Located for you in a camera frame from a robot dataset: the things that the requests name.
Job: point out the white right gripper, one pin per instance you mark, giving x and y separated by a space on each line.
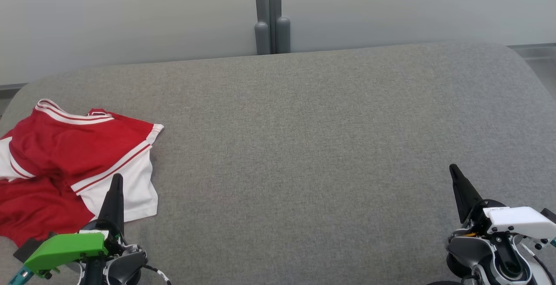
517 220

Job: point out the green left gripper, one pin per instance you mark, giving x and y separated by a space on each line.
65 248

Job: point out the red jersey with white trim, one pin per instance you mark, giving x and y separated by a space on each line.
74 146

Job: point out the grey fabric sofa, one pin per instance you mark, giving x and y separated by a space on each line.
304 154

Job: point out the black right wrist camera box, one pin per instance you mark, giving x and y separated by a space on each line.
549 214

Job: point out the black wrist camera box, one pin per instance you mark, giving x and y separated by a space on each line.
27 246
549 214

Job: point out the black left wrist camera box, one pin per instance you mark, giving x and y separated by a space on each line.
27 246

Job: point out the teal left camera connector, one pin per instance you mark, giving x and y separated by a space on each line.
19 275

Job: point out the grey partition post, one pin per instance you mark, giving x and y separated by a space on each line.
268 7

